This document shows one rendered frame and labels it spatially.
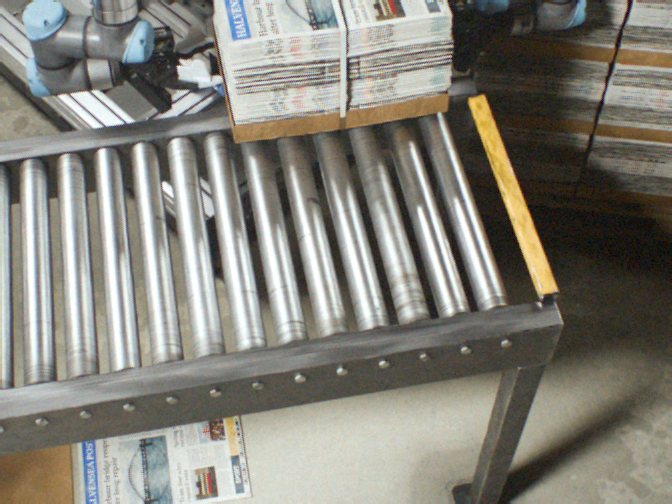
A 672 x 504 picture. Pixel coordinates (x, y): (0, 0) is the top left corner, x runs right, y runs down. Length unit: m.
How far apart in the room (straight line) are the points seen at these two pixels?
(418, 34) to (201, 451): 1.12
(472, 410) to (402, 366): 0.84
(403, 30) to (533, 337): 0.53
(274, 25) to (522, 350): 0.65
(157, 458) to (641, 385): 1.14
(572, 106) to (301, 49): 0.89
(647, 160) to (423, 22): 0.99
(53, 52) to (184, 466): 0.99
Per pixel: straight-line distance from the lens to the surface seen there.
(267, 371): 1.56
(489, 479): 2.14
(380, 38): 1.70
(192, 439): 2.40
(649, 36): 2.26
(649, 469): 2.46
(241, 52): 1.66
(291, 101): 1.76
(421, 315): 1.61
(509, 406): 1.85
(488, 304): 1.64
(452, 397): 2.45
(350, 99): 1.79
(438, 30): 1.73
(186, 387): 1.56
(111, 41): 1.83
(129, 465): 2.40
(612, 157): 2.54
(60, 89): 1.95
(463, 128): 1.98
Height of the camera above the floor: 2.17
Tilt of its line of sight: 55 degrees down
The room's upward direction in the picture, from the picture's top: straight up
